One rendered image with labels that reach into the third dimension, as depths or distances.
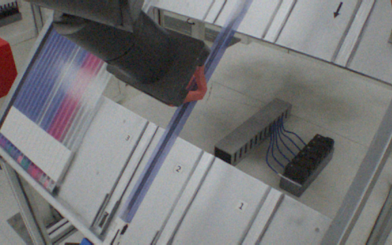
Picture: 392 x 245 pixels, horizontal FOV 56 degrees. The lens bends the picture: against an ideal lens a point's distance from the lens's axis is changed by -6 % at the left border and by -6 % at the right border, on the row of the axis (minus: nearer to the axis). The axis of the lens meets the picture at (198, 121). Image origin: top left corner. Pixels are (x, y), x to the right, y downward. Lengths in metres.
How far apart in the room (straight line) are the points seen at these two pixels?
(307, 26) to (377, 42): 0.10
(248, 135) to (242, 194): 0.39
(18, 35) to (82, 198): 1.15
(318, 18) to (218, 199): 0.28
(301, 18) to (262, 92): 0.59
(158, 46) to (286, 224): 0.27
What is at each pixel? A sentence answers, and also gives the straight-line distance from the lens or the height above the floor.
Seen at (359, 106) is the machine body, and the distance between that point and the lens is 1.16.
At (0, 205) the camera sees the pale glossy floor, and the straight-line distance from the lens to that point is 1.82.
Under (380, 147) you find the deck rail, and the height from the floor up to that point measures 0.93.
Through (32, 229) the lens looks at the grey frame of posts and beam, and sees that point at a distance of 1.12.
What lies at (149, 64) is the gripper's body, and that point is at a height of 1.04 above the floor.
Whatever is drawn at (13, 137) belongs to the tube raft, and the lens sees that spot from 0.82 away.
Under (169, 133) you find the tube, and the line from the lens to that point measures 0.45.
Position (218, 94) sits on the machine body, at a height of 0.62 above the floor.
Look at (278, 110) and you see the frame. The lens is 0.99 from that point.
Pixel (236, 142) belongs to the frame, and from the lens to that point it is 0.87.
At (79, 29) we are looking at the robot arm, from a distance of 0.30.
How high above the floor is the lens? 1.20
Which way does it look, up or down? 35 degrees down
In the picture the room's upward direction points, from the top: straight up
